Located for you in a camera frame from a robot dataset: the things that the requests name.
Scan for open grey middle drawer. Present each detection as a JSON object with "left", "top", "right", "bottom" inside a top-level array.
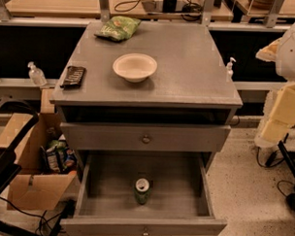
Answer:
[{"left": 61, "top": 152, "right": 226, "bottom": 236}]

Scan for grey drawer cabinet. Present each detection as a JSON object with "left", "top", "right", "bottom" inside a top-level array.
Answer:
[{"left": 48, "top": 18, "right": 246, "bottom": 166}]

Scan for wooden desk background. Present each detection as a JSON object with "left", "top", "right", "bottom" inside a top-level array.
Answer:
[{"left": 5, "top": 0, "right": 235, "bottom": 25}]

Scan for green soda can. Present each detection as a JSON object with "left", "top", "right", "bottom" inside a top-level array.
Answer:
[{"left": 134, "top": 178, "right": 151, "bottom": 204}]

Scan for green chip bag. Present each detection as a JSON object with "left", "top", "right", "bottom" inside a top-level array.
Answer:
[{"left": 95, "top": 16, "right": 141, "bottom": 42}]

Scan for white pump bottle right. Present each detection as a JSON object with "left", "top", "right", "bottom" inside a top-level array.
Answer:
[{"left": 226, "top": 56, "right": 237, "bottom": 78}]

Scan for snack bags in box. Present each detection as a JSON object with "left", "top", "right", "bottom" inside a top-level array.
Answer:
[{"left": 40, "top": 140, "right": 77, "bottom": 175}]

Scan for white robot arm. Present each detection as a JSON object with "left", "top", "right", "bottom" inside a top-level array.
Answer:
[{"left": 254, "top": 22, "right": 295, "bottom": 149}]

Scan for black stand with cables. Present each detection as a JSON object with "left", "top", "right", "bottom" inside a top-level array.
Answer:
[{"left": 256, "top": 135, "right": 295, "bottom": 212}]

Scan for black chair frame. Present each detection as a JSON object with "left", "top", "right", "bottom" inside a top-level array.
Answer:
[{"left": 0, "top": 96, "right": 39, "bottom": 193}]

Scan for white bowl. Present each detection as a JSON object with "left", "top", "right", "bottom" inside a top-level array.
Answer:
[{"left": 113, "top": 53, "right": 157, "bottom": 83}]

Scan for clear sanitizer bottle left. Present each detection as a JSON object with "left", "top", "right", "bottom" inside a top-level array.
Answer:
[{"left": 28, "top": 61, "right": 47, "bottom": 86}]

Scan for closed grey top drawer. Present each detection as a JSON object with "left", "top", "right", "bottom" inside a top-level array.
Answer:
[{"left": 61, "top": 122, "right": 231, "bottom": 152}]

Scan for cardboard box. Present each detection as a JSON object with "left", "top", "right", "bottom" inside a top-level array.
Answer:
[{"left": 7, "top": 114, "right": 80, "bottom": 211}]

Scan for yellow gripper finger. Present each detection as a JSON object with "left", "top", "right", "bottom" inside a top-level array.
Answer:
[
  {"left": 254, "top": 83, "right": 295, "bottom": 149},
  {"left": 255, "top": 38, "right": 280, "bottom": 62}
]

